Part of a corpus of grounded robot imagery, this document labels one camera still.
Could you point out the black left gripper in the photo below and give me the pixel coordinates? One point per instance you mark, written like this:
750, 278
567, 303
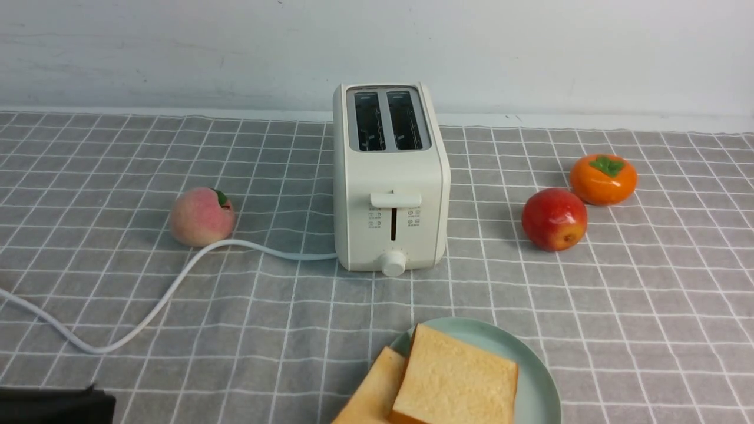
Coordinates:
30, 405

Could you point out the toast slice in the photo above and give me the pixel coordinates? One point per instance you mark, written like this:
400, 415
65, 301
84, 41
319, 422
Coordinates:
448, 381
373, 399

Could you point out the white two-slot toaster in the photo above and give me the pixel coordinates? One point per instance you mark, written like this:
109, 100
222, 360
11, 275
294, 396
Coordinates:
391, 178

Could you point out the grey checked tablecloth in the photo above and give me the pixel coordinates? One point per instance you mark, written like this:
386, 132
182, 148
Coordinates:
648, 319

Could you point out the pink peach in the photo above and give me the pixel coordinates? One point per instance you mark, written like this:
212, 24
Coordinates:
201, 216

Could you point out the light green plate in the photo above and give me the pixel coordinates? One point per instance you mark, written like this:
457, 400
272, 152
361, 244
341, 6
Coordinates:
537, 398

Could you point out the red apple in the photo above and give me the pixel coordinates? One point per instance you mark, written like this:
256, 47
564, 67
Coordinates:
554, 219

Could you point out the orange persimmon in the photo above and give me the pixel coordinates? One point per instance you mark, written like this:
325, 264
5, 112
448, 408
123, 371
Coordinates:
603, 180

